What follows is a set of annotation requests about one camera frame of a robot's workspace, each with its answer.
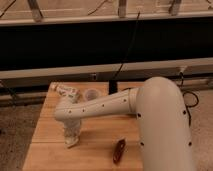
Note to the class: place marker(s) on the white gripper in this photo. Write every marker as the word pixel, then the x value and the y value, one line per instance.
pixel 72 130

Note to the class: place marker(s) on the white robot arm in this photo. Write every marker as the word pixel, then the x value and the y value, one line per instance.
pixel 165 137

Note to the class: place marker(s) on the white wrapped snack bar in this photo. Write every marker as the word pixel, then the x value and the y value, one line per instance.
pixel 65 91

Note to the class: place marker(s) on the clear plastic cup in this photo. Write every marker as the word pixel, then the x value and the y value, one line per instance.
pixel 90 94

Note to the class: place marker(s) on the brown wooden object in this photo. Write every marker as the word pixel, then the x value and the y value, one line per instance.
pixel 118 151

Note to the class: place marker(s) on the black post on table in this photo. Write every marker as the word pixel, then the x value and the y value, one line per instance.
pixel 113 88

